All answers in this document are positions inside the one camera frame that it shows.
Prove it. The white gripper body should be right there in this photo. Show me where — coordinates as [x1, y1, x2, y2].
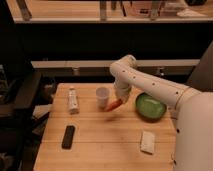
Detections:
[114, 81, 131, 102]

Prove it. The black chair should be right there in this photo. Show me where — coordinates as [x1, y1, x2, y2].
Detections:
[0, 65, 53, 171]

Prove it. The black remote control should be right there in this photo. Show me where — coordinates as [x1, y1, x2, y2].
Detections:
[62, 125, 75, 149]

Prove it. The green bowl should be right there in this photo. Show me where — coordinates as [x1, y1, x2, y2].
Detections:
[135, 93, 167, 120]

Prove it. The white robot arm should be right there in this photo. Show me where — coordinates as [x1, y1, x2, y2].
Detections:
[110, 55, 213, 171]

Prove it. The white tube bottle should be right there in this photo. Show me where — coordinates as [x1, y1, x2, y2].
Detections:
[68, 87, 79, 114]

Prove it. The white folded cloth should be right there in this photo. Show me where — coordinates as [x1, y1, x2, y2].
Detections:
[140, 131, 155, 154]

